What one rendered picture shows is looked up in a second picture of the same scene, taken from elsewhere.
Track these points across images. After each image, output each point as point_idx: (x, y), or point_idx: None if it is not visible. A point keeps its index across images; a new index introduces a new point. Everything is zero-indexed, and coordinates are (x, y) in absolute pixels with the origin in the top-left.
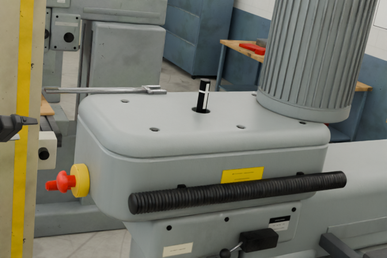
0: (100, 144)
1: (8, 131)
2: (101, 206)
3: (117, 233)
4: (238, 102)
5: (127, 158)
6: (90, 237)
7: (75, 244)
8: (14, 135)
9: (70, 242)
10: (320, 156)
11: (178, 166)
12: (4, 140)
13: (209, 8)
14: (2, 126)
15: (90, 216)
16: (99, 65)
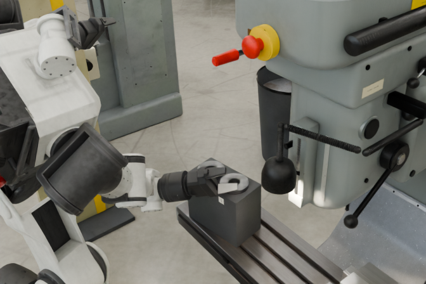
0: None
1: (92, 36)
2: (305, 59)
3: (163, 125)
4: None
5: None
6: (141, 135)
7: (130, 144)
8: (97, 38)
9: (125, 143)
10: None
11: None
12: (89, 47)
13: None
14: (86, 32)
15: (135, 116)
16: None
